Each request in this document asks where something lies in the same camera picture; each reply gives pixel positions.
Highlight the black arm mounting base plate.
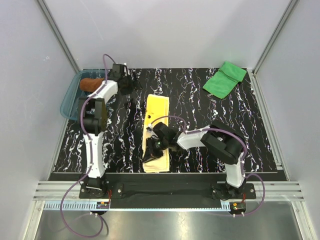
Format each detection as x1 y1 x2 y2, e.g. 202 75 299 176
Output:
79 173 257 201

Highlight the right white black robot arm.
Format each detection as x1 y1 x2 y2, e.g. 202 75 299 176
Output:
142 121 247 199

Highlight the teal transparent plastic bin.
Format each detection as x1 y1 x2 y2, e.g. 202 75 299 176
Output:
60 69 105 121

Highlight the aluminium frame post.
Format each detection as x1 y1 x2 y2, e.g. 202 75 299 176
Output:
35 0 81 73
252 0 300 75

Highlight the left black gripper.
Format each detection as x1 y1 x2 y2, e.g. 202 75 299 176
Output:
121 71 143 96

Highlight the left aluminium frame post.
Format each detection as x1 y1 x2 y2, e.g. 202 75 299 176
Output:
35 0 81 73

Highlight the yellow towel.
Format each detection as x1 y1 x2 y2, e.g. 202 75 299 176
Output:
142 94 170 173

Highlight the green towel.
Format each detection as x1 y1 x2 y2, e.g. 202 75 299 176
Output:
203 61 246 99

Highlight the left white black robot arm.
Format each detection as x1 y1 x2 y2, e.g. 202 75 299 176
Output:
77 63 141 198

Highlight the right aluminium frame post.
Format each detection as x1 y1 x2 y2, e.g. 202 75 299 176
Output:
252 0 300 75

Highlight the brown towel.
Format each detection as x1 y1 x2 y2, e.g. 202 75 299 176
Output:
79 77 105 93

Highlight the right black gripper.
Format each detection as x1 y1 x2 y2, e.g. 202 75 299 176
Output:
142 136 169 163

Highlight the aluminium frame rail front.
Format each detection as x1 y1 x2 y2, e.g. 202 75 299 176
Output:
33 181 304 212

